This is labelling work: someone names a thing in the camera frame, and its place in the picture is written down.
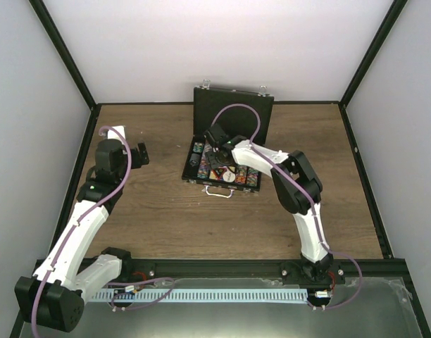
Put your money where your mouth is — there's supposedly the black poker chip case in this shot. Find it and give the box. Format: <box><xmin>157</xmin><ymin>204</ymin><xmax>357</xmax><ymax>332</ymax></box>
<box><xmin>182</xmin><ymin>80</ymin><xmax>275</xmax><ymax>199</ymax></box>

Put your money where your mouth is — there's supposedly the red black triangular token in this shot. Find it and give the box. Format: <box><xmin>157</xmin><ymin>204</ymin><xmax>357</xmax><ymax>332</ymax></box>
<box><xmin>209</xmin><ymin>168</ymin><xmax>226</xmax><ymax>181</ymax></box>

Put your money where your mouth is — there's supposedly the white dealer button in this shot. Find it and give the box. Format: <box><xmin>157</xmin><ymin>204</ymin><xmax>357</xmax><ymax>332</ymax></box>
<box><xmin>223</xmin><ymin>170</ymin><xmax>236</xmax><ymax>182</ymax></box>

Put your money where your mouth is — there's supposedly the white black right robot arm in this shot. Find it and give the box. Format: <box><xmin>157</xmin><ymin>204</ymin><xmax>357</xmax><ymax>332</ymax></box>
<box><xmin>204</xmin><ymin>124</ymin><xmax>333</xmax><ymax>284</ymax></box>

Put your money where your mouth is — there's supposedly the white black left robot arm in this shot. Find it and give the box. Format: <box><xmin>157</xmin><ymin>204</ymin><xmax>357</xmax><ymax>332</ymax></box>
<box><xmin>15</xmin><ymin>125</ymin><xmax>149</xmax><ymax>337</ymax></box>

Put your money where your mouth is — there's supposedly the tall poker chip row left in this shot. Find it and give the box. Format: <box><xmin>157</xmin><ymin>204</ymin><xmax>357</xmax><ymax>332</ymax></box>
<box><xmin>196</xmin><ymin>143</ymin><xmax>212</xmax><ymax>180</ymax></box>

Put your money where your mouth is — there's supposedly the short poker chip stack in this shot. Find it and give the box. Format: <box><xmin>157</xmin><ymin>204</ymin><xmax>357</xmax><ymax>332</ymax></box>
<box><xmin>192</xmin><ymin>142</ymin><xmax>205</xmax><ymax>154</ymax></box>

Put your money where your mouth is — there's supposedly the black round cup in case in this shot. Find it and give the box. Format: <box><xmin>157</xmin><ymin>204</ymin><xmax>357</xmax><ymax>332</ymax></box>
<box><xmin>189</xmin><ymin>153</ymin><xmax>201</xmax><ymax>167</ymax></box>

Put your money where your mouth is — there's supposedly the poker chip row right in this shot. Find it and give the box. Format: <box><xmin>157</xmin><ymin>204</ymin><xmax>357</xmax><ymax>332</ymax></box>
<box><xmin>246</xmin><ymin>168</ymin><xmax>260</xmax><ymax>187</ymax></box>

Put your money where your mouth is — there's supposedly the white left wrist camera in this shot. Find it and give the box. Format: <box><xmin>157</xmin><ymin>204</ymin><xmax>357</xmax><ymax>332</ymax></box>
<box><xmin>106</xmin><ymin>125</ymin><xmax>126</xmax><ymax>142</ymax></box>

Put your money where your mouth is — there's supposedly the light blue slotted cable duct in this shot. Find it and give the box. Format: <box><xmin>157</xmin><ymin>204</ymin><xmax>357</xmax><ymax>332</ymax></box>
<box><xmin>90</xmin><ymin>289</ymin><xmax>308</xmax><ymax>304</ymax></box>

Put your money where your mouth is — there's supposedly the black front mounting rail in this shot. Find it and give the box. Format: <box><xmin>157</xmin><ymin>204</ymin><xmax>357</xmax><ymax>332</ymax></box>
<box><xmin>110</xmin><ymin>258</ymin><xmax>411</xmax><ymax>287</ymax></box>

